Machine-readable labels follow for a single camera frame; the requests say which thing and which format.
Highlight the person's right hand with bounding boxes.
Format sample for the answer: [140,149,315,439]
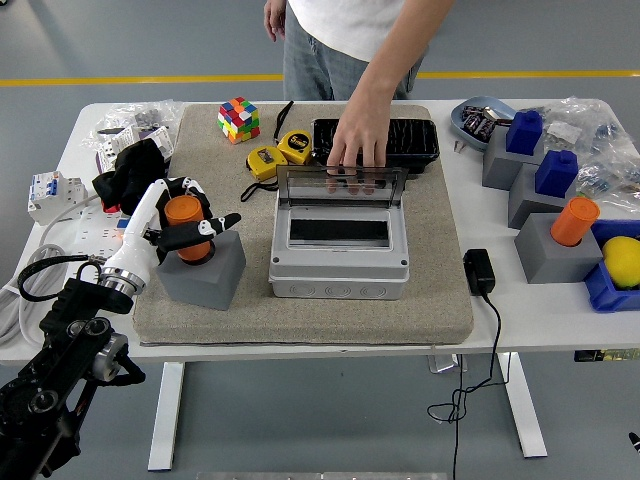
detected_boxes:
[263,0,287,43]

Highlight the person's left hand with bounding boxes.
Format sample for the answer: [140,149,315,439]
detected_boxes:
[325,97,394,196]

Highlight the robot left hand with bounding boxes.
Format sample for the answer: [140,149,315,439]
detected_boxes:
[102,175,242,281]

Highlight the orange cylinder battery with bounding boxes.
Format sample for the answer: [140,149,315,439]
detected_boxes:
[550,196,601,248]
[163,195,216,264]

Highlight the smoky transparent box lid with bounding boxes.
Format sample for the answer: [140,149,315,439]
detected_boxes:
[275,164,410,207]

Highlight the light grey junction box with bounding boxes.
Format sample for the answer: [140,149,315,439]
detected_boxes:
[268,197,411,301]

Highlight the white power strip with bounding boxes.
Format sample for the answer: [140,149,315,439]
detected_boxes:
[69,202,132,266]

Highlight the black glossy plastic tray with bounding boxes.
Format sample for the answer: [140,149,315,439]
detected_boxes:
[311,118,441,176]

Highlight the person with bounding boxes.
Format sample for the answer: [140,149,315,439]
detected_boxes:
[263,0,456,104]

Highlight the black cloth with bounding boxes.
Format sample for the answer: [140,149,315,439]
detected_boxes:
[91,138,169,217]

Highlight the yellow tape measure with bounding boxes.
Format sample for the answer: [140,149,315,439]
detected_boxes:
[240,145,290,204]
[273,100,317,169]

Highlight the grey block with round hole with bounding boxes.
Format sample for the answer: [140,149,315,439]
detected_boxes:
[156,230,247,312]
[514,213,605,285]

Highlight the table height control panel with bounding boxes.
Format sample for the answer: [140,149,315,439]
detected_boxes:
[573,348,640,363]

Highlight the white circuit breaker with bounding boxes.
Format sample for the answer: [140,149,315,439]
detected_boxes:
[27,170,89,226]

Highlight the pale blue plate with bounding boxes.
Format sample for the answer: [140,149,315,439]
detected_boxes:
[449,96,516,152]

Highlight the colourful puzzle cube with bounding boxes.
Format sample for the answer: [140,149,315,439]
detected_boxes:
[217,96,262,145]

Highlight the white table leg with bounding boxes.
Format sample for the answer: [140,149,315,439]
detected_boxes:
[147,362,186,472]
[497,352,549,459]

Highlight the dark wrapped candies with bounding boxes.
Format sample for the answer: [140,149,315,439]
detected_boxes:
[460,105,514,141]

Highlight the clear bag of metal parts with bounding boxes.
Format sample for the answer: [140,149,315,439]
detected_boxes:
[82,99,184,151]

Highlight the grey block holder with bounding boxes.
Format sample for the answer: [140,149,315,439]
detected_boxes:
[507,162,581,230]
[481,127,546,191]

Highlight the blue plastic bin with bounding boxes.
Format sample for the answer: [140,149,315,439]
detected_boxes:
[583,219,640,314]

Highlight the blue plastic block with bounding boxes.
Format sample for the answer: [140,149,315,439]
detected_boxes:
[534,149,580,197]
[505,109,545,156]

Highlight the black power adapter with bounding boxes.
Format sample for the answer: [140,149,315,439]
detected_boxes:
[462,248,497,297]

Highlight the yellow fruit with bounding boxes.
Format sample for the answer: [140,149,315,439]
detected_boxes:
[601,235,640,290]

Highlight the grey-brown mat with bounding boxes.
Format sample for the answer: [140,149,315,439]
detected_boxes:
[132,103,475,347]

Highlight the clear bags of small parts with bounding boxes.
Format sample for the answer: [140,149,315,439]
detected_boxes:
[519,97,640,216]

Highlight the black adapter cord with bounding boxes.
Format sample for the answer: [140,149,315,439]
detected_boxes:
[426,292,511,480]

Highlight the clear plastic bracket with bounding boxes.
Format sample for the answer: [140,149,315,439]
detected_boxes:
[427,353,469,374]

